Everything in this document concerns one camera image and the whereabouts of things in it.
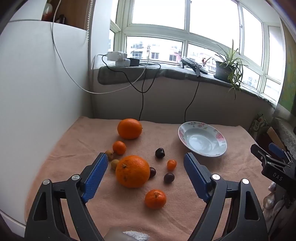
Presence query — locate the white power strip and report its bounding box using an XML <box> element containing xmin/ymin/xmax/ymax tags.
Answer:
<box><xmin>107</xmin><ymin>51</ymin><xmax>130</xmax><ymax>67</ymax></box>

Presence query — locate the floral white plate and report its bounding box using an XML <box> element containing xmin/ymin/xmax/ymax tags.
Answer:
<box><xmin>178</xmin><ymin>121</ymin><xmax>227</xmax><ymax>157</ymax></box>

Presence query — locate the black cable right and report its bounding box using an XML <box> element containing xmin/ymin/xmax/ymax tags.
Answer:
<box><xmin>184</xmin><ymin>66</ymin><xmax>202</xmax><ymax>123</ymax></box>

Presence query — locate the small mandarin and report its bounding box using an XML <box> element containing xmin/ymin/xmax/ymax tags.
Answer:
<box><xmin>112</xmin><ymin>141</ymin><xmax>126</xmax><ymax>155</ymax></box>

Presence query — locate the gloved right hand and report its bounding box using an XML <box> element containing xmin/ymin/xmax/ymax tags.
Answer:
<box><xmin>262</xmin><ymin>182</ymin><xmax>286</xmax><ymax>221</ymax></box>

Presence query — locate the large rough orange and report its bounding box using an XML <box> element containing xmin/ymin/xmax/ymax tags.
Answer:
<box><xmin>115</xmin><ymin>155</ymin><xmax>150</xmax><ymax>188</ymax></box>

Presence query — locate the grey sill cloth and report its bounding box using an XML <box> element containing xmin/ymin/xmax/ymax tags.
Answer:
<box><xmin>97</xmin><ymin>63</ymin><xmax>277</xmax><ymax>108</ymax></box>

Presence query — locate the black device on sill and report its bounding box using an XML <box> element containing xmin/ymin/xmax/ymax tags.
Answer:
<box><xmin>180</xmin><ymin>57</ymin><xmax>208</xmax><ymax>76</ymax></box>

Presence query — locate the white cable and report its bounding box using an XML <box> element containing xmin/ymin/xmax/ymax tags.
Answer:
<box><xmin>52</xmin><ymin>0</ymin><xmax>151</xmax><ymax>95</ymax></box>

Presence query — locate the black power adapter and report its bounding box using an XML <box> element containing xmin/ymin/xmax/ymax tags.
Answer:
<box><xmin>128</xmin><ymin>58</ymin><xmax>140</xmax><ymax>67</ymax></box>

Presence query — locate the white cabinet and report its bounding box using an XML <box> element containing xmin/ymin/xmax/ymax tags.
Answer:
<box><xmin>1</xmin><ymin>21</ymin><xmax>91</xmax><ymax>234</ymax></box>

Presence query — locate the green snack bag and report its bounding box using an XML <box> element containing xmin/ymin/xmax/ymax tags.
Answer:
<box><xmin>248</xmin><ymin>113</ymin><xmax>268</xmax><ymax>139</ymax></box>

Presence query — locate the potted spider plant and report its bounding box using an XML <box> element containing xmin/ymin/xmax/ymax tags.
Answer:
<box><xmin>215</xmin><ymin>41</ymin><xmax>248</xmax><ymax>100</ymax></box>

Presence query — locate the dark plum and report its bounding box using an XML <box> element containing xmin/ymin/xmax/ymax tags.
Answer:
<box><xmin>155</xmin><ymin>148</ymin><xmax>165</xmax><ymax>159</ymax></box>

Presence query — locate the white gloved left hand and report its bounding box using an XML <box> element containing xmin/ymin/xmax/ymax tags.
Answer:
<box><xmin>104</xmin><ymin>227</ymin><xmax>150</xmax><ymax>241</ymax></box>

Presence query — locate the black cable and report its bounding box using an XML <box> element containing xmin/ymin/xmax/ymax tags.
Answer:
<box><xmin>184</xmin><ymin>66</ymin><xmax>202</xmax><ymax>123</ymax></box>
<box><xmin>101</xmin><ymin>54</ymin><xmax>162</xmax><ymax>122</ymax></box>

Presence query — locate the large smooth orange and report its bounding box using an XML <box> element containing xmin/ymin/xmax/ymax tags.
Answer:
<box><xmin>117</xmin><ymin>118</ymin><xmax>142</xmax><ymax>140</ymax></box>

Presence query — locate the yellow longan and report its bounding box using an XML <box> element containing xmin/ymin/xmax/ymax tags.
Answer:
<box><xmin>111</xmin><ymin>159</ymin><xmax>119</xmax><ymax>171</ymax></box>

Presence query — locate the mandarin with stem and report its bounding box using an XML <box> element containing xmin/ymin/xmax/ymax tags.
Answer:
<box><xmin>144</xmin><ymin>189</ymin><xmax>167</xmax><ymax>210</ymax></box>

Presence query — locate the red white jar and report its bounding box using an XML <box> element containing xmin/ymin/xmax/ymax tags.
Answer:
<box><xmin>42</xmin><ymin>0</ymin><xmax>53</xmax><ymax>22</ymax></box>

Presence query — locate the black cable left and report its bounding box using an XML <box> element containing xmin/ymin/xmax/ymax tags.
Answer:
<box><xmin>101</xmin><ymin>54</ymin><xmax>162</xmax><ymax>122</ymax></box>

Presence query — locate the small kumquat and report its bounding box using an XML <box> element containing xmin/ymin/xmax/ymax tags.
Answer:
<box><xmin>166</xmin><ymin>159</ymin><xmax>177</xmax><ymax>172</ymax></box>

